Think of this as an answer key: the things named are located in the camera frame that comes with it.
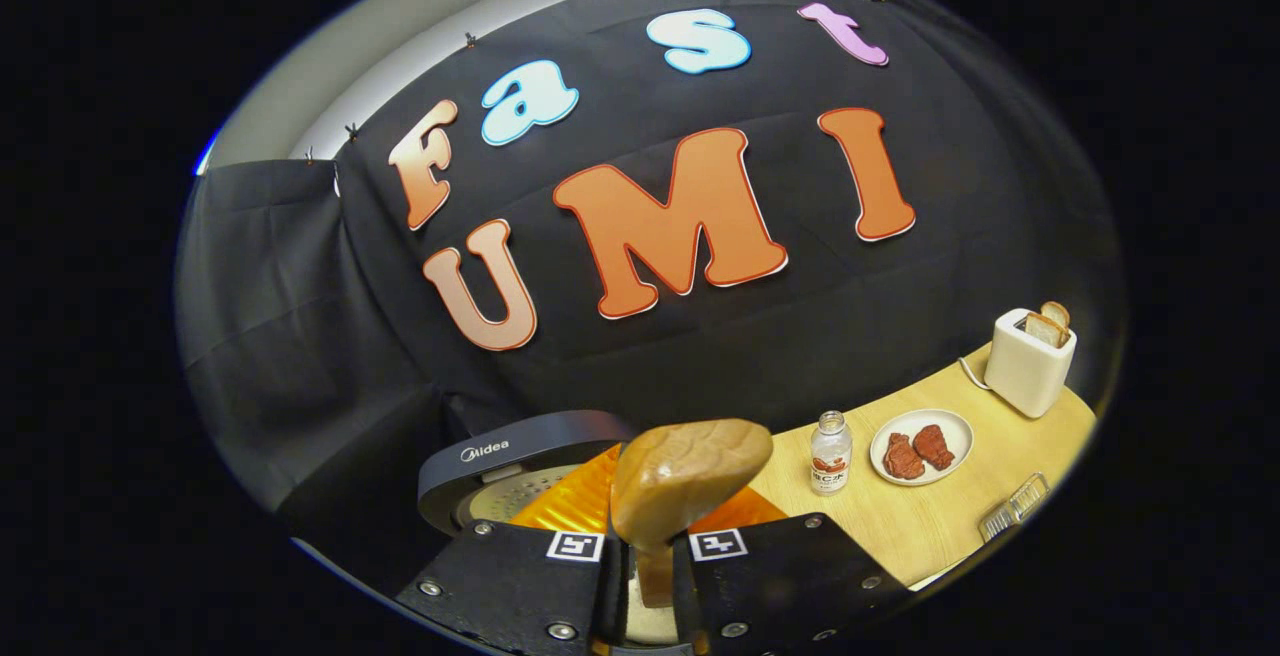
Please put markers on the red meat piece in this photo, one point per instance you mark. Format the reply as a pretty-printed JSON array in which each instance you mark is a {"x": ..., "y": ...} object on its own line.
[
  {"x": 902, "y": 458},
  {"x": 934, "y": 446}
]

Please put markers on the wooden spoon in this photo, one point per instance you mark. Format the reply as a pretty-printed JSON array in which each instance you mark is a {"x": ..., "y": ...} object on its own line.
[{"x": 685, "y": 471}]

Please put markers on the white round plate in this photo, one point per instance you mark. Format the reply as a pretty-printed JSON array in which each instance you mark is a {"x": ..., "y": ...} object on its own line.
[{"x": 955, "y": 431}]

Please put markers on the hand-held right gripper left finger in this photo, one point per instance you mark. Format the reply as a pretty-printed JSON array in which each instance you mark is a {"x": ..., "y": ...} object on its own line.
[{"x": 520, "y": 586}]

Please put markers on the black backdrop cloth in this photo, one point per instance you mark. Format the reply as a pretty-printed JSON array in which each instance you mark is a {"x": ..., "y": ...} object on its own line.
[{"x": 330, "y": 336}]

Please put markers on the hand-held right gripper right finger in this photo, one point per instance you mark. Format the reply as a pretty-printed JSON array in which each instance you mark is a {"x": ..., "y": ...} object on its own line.
[{"x": 785, "y": 576}]

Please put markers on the clear drink bottle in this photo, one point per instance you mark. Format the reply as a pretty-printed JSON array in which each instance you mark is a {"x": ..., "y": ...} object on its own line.
[{"x": 830, "y": 461}]

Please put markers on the white toaster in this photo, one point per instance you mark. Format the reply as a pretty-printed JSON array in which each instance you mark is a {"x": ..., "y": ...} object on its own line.
[{"x": 1020, "y": 371}]

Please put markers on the grey steel rice cooker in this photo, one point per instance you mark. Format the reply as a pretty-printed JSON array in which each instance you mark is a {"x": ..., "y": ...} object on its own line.
[{"x": 540, "y": 441}]

